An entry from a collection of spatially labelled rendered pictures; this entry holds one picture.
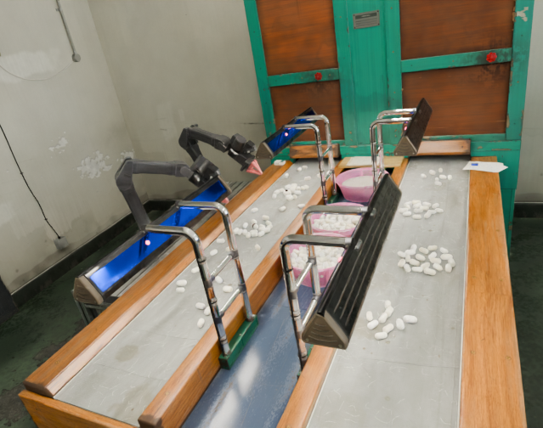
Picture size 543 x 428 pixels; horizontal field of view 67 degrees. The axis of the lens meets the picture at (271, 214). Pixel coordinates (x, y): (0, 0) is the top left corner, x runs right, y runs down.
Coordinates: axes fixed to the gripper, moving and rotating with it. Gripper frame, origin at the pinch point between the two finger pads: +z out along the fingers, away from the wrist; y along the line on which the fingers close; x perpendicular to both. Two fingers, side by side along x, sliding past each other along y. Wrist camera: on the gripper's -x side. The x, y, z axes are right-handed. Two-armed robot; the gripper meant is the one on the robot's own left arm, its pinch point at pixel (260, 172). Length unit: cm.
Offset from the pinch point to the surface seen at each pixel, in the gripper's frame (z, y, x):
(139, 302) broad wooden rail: 4, -97, 8
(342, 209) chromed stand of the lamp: 36, -92, -66
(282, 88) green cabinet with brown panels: -23, 47, -24
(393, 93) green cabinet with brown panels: 29, 46, -59
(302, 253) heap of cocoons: 39, -54, -19
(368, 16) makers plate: -4, 47, -81
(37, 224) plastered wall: -121, -4, 157
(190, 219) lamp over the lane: 4, -91, -32
